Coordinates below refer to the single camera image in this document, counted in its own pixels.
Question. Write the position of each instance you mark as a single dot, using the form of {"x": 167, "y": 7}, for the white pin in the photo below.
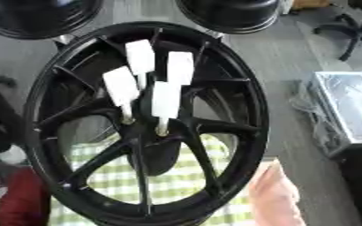
{"x": 165, "y": 100}
{"x": 180, "y": 67}
{"x": 120, "y": 85}
{"x": 139, "y": 56}

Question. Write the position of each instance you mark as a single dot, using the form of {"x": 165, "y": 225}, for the black spoked wheel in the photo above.
{"x": 210, "y": 173}

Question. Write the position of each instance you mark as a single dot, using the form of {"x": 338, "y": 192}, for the person's hand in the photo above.
{"x": 274, "y": 194}

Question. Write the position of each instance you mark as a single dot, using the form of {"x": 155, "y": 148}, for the grey plastic-wrapped box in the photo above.
{"x": 344, "y": 106}

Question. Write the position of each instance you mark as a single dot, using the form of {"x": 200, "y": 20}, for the black office chair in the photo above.
{"x": 358, "y": 31}

